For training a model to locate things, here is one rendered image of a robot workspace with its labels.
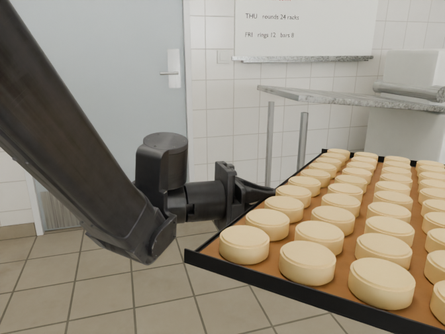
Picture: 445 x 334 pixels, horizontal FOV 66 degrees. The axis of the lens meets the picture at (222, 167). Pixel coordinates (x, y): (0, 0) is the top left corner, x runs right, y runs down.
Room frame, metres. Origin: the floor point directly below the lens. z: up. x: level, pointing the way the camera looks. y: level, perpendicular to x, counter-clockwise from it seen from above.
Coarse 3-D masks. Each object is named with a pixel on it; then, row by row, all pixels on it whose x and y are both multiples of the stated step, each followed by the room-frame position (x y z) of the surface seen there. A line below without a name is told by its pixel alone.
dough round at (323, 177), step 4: (304, 172) 0.55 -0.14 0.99; (308, 172) 0.55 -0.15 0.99; (312, 172) 0.55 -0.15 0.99; (316, 172) 0.55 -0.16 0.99; (320, 172) 0.55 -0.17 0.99; (324, 172) 0.55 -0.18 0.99; (308, 176) 0.53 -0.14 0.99; (312, 176) 0.53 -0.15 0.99; (316, 176) 0.53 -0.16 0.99; (320, 176) 0.53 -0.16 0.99; (324, 176) 0.53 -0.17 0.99; (328, 176) 0.53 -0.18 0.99; (320, 180) 0.52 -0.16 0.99; (324, 180) 0.53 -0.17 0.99; (328, 180) 0.53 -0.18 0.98; (324, 184) 0.53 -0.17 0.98; (328, 184) 0.53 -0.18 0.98
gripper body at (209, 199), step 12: (216, 168) 0.48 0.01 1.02; (228, 168) 0.45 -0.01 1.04; (216, 180) 0.46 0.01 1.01; (228, 180) 0.43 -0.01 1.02; (192, 192) 0.43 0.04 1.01; (204, 192) 0.43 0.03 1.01; (216, 192) 0.43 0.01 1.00; (228, 192) 0.43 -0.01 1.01; (204, 204) 0.42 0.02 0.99; (216, 204) 0.43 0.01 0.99; (228, 204) 0.43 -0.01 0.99; (192, 216) 0.42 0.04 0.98; (204, 216) 0.42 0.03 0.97; (216, 216) 0.43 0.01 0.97; (228, 216) 0.43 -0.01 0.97
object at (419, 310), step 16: (416, 176) 0.62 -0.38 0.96; (320, 192) 0.50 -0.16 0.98; (368, 192) 0.51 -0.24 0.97; (416, 192) 0.52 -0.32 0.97; (256, 208) 0.42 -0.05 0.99; (304, 208) 0.43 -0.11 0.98; (416, 208) 0.44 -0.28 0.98; (240, 224) 0.37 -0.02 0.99; (416, 224) 0.39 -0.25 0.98; (288, 240) 0.33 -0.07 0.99; (352, 240) 0.34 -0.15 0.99; (416, 240) 0.34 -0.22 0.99; (272, 256) 0.29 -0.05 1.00; (336, 256) 0.30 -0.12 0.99; (352, 256) 0.30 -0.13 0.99; (416, 256) 0.30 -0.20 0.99; (272, 272) 0.26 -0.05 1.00; (336, 272) 0.27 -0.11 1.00; (416, 272) 0.27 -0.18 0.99; (320, 288) 0.24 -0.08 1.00; (336, 288) 0.24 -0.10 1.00; (416, 288) 0.25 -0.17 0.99; (432, 288) 0.25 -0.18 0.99; (368, 304) 0.22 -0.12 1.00; (416, 304) 0.22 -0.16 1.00; (416, 320) 0.21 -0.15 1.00; (432, 320) 0.21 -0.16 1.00
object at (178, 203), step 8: (168, 192) 0.42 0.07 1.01; (176, 192) 0.42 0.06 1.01; (184, 192) 0.42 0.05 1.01; (168, 200) 0.41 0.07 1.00; (176, 200) 0.41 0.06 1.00; (184, 200) 0.42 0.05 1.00; (168, 208) 0.41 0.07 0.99; (176, 208) 0.41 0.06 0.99; (184, 208) 0.41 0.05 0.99; (192, 208) 0.43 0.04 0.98; (184, 216) 0.41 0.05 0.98
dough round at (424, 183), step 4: (424, 180) 0.53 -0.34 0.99; (428, 180) 0.53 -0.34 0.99; (432, 180) 0.53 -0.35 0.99; (436, 180) 0.53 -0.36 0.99; (420, 184) 0.51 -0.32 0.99; (424, 184) 0.51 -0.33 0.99; (428, 184) 0.50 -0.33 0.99; (432, 184) 0.50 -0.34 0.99; (436, 184) 0.50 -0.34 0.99; (440, 184) 0.51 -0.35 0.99; (444, 184) 0.51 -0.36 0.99; (420, 188) 0.51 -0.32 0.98; (436, 188) 0.49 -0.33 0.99; (440, 188) 0.49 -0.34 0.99; (444, 188) 0.49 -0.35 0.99
